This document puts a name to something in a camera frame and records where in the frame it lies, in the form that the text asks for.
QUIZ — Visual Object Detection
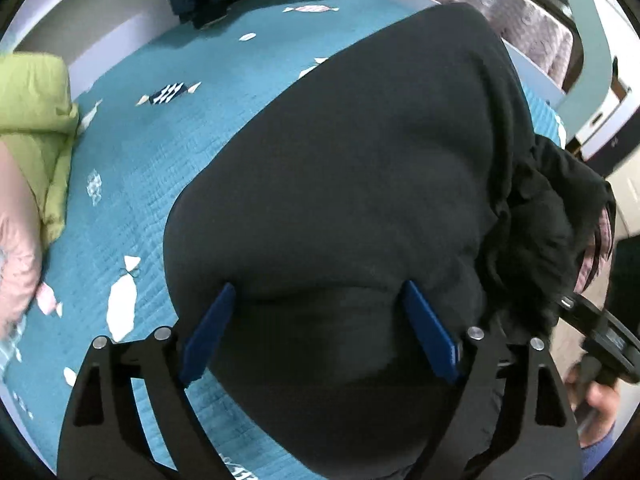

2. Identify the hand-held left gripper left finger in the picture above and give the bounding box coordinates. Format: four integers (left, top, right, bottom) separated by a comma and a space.
57, 281, 237, 480

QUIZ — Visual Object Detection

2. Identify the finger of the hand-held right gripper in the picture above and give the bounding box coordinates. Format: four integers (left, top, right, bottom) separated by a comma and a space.
557, 292, 608, 333

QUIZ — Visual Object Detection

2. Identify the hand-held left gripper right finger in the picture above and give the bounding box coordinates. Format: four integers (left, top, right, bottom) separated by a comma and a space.
401, 279, 583, 480

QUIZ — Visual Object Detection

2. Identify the black hooded jacket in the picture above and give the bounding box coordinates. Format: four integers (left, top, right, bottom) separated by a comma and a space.
162, 2, 617, 480

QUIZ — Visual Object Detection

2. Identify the person's right forearm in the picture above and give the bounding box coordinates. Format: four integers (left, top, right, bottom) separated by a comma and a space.
580, 422, 621, 480

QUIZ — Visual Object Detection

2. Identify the person's right hand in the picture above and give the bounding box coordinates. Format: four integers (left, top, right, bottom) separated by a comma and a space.
565, 360, 623, 448

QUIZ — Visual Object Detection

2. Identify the teal candy print bed sheet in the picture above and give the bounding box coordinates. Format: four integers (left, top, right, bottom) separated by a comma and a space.
0, 0, 568, 480

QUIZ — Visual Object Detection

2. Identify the white cabinet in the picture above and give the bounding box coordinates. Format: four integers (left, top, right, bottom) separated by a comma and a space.
575, 55, 640, 161

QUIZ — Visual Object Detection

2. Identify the pink quilt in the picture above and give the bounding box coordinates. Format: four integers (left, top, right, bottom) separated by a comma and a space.
0, 140, 43, 331

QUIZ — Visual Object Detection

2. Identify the green quilt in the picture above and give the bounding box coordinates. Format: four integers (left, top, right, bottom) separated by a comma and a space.
0, 52, 81, 246

